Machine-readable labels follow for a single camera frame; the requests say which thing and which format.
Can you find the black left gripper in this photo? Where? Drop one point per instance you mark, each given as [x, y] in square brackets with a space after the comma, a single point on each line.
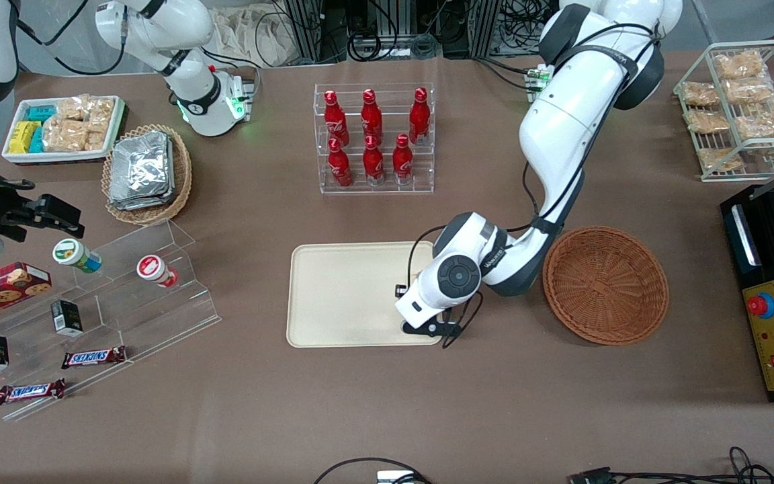
[399, 290]

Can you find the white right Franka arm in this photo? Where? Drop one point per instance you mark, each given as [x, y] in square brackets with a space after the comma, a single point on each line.
[199, 101]

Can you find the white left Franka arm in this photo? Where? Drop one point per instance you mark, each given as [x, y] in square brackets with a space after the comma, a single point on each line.
[562, 128]

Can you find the white rectangular snack tray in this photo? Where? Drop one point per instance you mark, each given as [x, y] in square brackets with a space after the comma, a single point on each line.
[58, 156]

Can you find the beige rectangular tray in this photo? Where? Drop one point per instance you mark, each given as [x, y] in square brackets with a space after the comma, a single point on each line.
[340, 296]

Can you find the light tan wicker basket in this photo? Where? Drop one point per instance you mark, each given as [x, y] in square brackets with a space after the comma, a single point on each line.
[182, 175]

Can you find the brown round wicker basket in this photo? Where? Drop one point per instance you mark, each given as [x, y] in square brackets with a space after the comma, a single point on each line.
[605, 286]

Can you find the green-lid cup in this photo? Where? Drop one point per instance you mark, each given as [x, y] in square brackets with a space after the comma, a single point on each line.
[72, 253]

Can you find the teal snack pack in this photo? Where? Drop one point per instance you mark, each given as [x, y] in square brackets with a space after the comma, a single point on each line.
[41, 113]
[37, 140]

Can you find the yellow snack pack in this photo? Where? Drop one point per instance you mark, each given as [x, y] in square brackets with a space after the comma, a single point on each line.
[23, 136]

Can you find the clear bag of crackers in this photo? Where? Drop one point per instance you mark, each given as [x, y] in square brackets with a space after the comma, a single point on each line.
[740, 65]
[101, 113]
[95, 141]
[72, 109]
[64, 136]
[699, 94]
[763, 122]
[706, 121]
[719, 159]
[748, 91]

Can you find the silver foil pack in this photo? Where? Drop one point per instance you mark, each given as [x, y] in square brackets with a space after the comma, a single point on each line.
[140, 168]

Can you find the red-lid cup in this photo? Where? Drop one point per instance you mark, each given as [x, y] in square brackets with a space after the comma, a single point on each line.
[153, 269]

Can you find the clear acrylic bottle rack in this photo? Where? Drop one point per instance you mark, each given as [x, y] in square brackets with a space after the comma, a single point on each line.
[387, 189]

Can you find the clear acrylic stepped stand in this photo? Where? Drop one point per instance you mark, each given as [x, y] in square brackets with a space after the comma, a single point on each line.
[152, 316]

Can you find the Snickers bar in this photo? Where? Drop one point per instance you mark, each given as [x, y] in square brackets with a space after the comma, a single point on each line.
[93, 357]
[31, 391]

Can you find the white connector block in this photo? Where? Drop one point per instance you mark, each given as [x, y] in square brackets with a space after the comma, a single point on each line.
[397, 477]

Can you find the red cola bottle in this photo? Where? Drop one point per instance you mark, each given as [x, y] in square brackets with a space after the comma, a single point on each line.
[373, 165]
[335, 117]
[402, 163]
[371, 115]
[340, 168]
[419, 115]

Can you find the beige cloth bag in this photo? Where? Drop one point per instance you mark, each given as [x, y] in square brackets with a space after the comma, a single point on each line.
[252, 37]

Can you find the red emergency stop button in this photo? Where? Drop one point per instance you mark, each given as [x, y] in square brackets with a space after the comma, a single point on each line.
[760, 306]

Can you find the black yellow control box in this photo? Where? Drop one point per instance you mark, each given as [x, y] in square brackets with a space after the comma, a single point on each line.
[773, 363]

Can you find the aluminium frame post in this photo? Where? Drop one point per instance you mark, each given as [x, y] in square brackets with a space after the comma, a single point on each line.
[306, 30]
[484, 27]

